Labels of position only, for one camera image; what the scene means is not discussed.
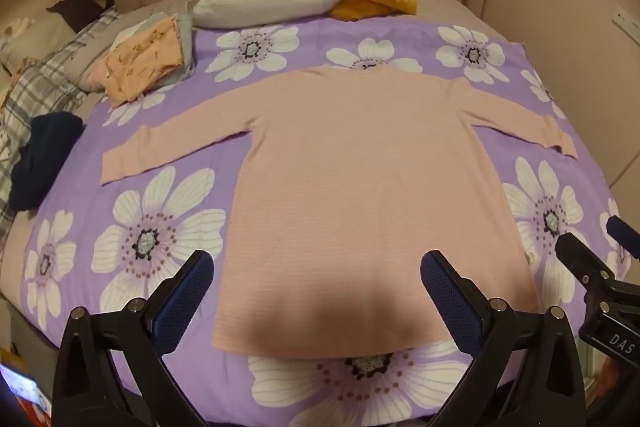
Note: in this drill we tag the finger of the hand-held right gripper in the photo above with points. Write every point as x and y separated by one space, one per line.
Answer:
625 237
582 259

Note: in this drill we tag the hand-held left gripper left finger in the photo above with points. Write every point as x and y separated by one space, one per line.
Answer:
182 302

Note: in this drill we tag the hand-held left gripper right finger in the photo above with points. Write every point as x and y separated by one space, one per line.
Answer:
447 302

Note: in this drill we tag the pink knit sweater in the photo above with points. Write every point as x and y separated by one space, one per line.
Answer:
350 182

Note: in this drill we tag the purple floral blanket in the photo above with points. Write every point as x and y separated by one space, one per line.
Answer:
90 187

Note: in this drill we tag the colourful box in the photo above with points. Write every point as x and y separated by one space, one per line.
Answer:
20 387

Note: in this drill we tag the dark navy cloth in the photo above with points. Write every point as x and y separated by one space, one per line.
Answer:
45 157

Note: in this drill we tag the peach printed garment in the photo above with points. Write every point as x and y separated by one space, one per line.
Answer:
140 57

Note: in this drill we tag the plaid bedding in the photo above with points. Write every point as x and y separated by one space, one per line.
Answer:
55 77

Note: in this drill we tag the grey garment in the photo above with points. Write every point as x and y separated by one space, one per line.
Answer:
186 37

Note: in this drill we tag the pale grey pillow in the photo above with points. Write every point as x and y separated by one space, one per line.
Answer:
35 39

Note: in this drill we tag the dark brown cloth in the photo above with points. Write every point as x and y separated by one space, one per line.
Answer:
82 9

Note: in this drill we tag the white wall socket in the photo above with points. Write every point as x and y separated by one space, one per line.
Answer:
627 19

